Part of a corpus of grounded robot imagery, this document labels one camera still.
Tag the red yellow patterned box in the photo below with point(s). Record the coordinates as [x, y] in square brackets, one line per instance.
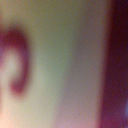
[56, 66]

